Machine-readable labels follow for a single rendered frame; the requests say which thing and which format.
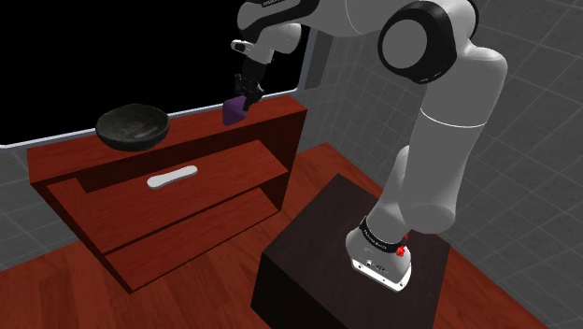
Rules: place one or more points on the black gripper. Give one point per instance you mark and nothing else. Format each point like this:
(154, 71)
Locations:
(251, 73)

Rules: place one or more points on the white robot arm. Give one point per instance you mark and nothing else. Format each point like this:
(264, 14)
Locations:
(446, 136)

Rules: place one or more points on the purple cup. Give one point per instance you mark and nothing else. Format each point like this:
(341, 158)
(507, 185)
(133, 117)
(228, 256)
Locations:
(234, 111)

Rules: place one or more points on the black bowl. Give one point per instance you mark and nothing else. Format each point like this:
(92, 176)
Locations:
(132, 127)

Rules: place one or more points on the red wooden chest of drawers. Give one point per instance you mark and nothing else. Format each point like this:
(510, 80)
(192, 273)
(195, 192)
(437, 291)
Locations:
(182, 214)

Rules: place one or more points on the dark robot stand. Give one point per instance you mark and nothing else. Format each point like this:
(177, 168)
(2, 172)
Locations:
(319, 255)

